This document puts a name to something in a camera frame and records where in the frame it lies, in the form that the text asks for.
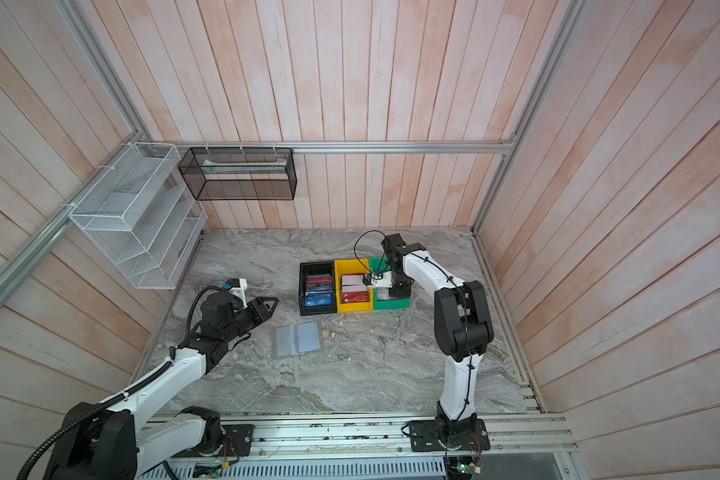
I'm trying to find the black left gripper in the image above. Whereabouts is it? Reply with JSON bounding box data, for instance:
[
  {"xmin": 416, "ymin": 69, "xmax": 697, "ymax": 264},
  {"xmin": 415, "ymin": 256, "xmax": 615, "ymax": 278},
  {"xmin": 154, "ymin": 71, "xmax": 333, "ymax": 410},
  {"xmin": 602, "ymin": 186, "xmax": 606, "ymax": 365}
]
[{"xmin": 222, "ymin": 296, "xmax": 280, "ymax": 341}]

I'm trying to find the beige leather card holder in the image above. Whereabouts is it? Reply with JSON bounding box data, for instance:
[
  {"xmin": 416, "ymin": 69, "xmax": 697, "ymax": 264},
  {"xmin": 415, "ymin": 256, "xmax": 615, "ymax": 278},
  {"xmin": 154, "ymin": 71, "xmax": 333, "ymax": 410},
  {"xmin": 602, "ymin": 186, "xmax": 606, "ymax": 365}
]
[{"xmin": 273, "ymin": 322, "xmax": 323, "ymax": 358}]

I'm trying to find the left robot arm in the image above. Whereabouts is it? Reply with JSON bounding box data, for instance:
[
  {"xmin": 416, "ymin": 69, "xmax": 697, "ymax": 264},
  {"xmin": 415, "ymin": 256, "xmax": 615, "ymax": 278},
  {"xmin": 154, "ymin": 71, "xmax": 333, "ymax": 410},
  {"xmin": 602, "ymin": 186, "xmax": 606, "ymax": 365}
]
[{"xmin": 17, "ymin": 279, "xmax": 279, "ymax": 479}]

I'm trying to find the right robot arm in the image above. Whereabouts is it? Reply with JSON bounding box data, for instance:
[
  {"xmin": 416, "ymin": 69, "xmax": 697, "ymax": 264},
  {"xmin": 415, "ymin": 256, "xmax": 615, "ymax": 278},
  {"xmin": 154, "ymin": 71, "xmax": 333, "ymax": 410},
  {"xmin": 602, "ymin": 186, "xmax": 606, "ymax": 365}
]
[{"xmin": 382, "ymin": 234, "xmax": 494, "ymax": 453}]

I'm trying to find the green plastic bin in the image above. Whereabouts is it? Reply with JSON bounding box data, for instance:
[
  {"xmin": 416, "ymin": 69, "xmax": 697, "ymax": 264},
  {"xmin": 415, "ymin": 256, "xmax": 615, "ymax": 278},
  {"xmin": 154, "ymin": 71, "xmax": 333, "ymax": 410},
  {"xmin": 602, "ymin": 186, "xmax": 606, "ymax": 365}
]
[{"xmin": 369, "ymin": 257, "xmax": 411, "ymax": 311}]

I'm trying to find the yellow plastic bin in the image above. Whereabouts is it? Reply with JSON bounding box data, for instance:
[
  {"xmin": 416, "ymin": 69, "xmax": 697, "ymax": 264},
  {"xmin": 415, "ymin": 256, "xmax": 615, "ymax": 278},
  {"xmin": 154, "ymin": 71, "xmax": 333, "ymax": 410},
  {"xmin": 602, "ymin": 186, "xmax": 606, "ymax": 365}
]
[{"xmin": 334, "ymin": 259, "xmax": 374, "ymax": 313}]

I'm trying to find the black plastic bin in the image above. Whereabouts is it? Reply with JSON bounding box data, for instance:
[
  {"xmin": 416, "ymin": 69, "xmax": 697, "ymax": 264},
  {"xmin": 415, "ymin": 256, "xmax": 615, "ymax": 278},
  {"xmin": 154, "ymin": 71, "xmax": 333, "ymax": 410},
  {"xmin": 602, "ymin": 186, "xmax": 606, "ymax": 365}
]
[{"xmin": 298, "ymin": 261, "xmax": 338, "ymax": 317}]

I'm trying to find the black wire mesh basket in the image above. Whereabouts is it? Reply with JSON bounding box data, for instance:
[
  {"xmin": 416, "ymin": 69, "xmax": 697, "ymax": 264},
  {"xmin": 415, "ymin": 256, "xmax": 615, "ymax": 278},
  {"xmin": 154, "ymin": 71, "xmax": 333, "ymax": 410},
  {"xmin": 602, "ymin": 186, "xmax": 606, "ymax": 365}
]
[{"xmin": 178, "ymin": 146, "xmax": 298, "ymax": 201}]

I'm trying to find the white wire mesh shelf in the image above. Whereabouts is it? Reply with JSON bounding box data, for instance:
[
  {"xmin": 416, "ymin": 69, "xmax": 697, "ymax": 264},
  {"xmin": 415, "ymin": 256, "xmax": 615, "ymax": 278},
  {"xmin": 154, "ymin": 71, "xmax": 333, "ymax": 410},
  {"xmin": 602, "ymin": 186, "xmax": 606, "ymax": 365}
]
[{"xmin": 70, "ymin": 143, "xmax": 207, "ymax": 290}]

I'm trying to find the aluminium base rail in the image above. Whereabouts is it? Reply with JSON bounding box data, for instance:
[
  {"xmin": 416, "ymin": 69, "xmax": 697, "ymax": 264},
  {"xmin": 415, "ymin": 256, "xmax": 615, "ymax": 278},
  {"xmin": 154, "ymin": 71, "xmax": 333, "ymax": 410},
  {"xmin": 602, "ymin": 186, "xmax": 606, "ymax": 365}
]
[{"xmin": 221, "ymin": 413, "xmax": 578, "ymax": 461}]

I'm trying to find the black corrugated cable conduit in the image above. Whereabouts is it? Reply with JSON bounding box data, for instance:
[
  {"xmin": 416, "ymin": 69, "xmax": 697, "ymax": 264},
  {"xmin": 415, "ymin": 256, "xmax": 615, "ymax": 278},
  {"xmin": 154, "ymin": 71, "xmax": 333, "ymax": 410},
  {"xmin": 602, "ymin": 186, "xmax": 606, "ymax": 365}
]
[{"xmin": 16, "ymin": 359, "xmax": 175, "ymax": 480}]

